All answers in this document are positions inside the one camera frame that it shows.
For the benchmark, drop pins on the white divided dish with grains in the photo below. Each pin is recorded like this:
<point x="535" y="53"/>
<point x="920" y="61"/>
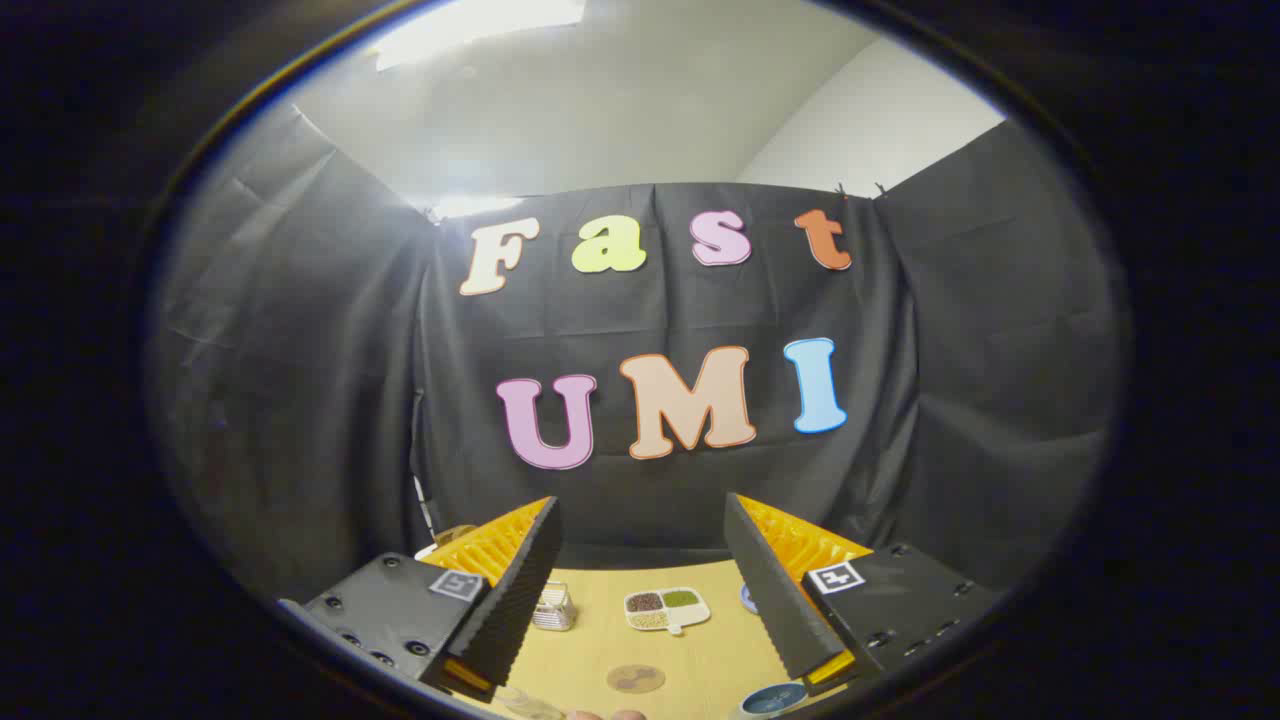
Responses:
<point x="667" y="609"/>

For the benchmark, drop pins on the round cork coaster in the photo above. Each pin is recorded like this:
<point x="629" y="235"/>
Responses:
<point x="636" y="679"/>

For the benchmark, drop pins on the black backdrop cloth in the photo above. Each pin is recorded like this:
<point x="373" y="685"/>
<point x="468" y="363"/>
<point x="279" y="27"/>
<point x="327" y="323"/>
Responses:
<point x="300" y="400"/>

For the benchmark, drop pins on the round blue pad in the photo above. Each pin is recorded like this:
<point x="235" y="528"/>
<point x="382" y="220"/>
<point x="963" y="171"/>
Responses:
<point x="747" y="598"/>
<point x="773" y="700"/>

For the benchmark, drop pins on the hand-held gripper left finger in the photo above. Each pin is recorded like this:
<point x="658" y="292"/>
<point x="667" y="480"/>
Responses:
<point x="520" y="590"/>

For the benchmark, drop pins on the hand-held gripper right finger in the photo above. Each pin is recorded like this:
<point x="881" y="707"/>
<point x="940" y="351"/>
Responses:
<point x="765" y="590"/>

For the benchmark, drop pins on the ribbed clear glass cup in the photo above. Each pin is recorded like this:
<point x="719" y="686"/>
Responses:
<point x="553" y="606"/>

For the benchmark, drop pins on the clear plastic bottle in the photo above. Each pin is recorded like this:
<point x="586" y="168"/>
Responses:
<point x="530" y="705"/>

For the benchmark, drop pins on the wooden table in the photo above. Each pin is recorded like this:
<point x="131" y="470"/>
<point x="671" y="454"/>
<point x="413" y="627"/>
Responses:
<point x="700" y="655"/>

